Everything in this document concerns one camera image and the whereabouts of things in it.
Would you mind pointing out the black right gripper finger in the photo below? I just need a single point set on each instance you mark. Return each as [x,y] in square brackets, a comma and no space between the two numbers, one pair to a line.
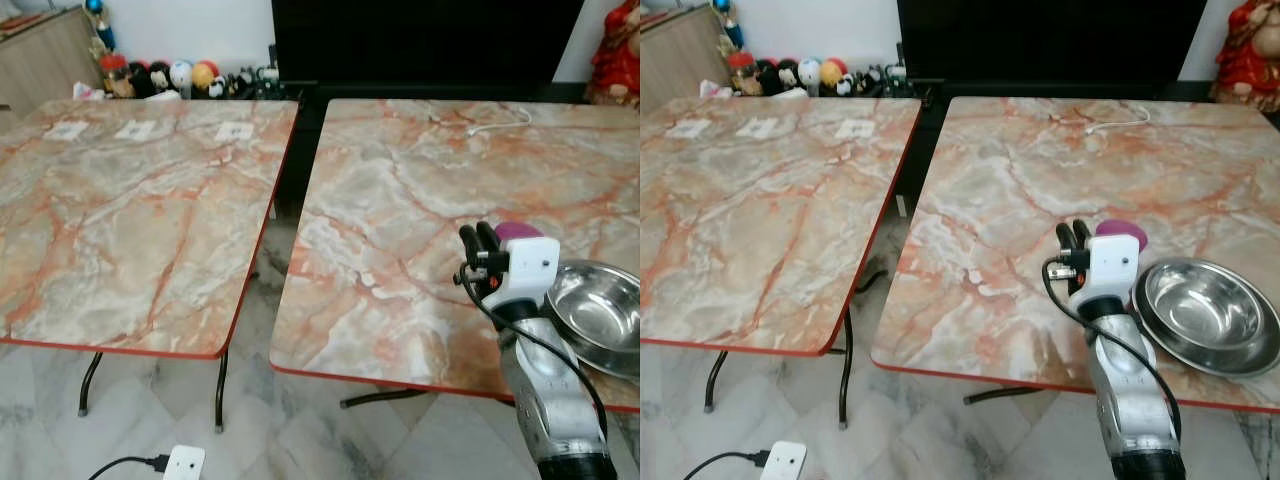
[1082,236]
[470,246]
[1066,240]
[489,238]

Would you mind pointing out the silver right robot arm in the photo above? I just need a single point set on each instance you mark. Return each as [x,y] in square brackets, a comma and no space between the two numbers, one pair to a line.
[1130,385]
[545,385]

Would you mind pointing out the purple plastic bowl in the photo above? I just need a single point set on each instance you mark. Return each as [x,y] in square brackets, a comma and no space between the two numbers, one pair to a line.
[1125,230]
[518,231]

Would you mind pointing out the marble pattern folding table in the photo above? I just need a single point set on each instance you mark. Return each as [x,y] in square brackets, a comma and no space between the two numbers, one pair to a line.
[1000,260]
[760,230]
[420,260]
[130,230]

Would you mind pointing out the stainless steel bowl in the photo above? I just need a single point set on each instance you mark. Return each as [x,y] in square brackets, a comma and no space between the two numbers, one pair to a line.
[1215,308]
[1200,362]
[600,362]
[600,305]

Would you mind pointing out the black television screen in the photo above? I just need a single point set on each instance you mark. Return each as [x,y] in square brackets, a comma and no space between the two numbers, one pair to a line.
[430,40]
[1050,38]

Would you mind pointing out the red robed statue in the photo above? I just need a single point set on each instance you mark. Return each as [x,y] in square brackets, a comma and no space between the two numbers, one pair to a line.
[1250,60]
[618,60]

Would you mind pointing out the green white small gadget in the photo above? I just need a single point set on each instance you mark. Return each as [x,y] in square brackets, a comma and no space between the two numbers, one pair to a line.
[267,82]
[895,80]

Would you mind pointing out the white paper sticker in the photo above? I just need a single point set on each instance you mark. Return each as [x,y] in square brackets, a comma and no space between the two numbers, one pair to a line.
[856,129]
[234,131]

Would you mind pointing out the black white small figurine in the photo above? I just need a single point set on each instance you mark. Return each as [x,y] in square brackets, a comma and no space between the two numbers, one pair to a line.
[230,86]
[860,84]

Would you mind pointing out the light wooden cabinet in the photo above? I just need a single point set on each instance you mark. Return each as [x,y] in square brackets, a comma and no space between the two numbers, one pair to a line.
[45,60]
[685,55]

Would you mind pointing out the yellow orange round figurine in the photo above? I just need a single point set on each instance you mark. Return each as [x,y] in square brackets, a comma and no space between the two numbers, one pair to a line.
[834,72]
[205,74]

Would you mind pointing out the red capped doll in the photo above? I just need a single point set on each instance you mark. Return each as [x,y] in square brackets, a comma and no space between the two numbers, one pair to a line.
[743,72]
[117,75]

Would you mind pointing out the white round head figurine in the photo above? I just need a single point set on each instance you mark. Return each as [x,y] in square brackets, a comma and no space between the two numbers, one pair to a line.
[809,73]
[181,75]

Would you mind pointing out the blue figurine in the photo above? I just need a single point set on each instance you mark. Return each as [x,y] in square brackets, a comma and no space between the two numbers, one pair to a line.
[100,25]
[727,22]

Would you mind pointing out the black plush doll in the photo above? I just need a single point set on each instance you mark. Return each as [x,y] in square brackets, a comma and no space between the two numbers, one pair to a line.
[778,78]
[152,80]

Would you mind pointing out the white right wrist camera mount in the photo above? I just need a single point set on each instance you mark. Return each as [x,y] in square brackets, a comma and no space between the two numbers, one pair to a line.
[1115,262]
[528,268]

